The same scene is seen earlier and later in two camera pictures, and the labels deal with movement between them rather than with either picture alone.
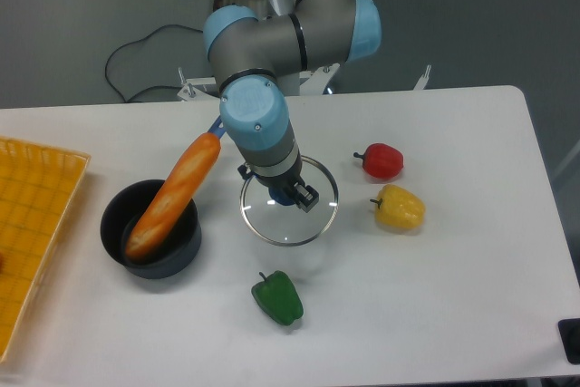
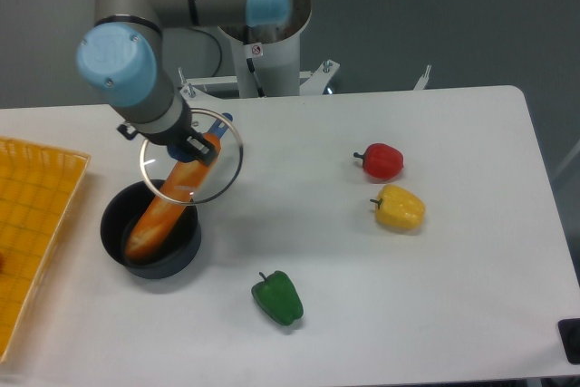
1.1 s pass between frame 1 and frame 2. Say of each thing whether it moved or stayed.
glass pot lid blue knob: moved
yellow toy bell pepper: stayed
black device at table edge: stayed
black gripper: moved
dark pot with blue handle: stayed
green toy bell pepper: stayed
